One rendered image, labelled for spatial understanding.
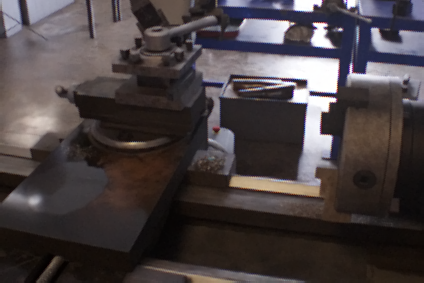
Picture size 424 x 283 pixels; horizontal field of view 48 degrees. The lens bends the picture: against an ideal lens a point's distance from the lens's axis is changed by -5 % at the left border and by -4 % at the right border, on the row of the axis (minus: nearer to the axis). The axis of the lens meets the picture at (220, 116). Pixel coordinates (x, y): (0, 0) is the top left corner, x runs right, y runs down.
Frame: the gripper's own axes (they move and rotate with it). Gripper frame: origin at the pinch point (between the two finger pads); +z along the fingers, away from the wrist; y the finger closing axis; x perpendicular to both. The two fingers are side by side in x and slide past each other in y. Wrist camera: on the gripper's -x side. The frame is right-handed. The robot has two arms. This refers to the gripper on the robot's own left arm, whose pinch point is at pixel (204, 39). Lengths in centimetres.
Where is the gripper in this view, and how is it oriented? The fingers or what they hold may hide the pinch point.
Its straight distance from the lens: 153.7
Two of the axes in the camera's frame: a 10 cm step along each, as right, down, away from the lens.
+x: 0.8, 0.5, 10.0
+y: 10.0, 0.3, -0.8
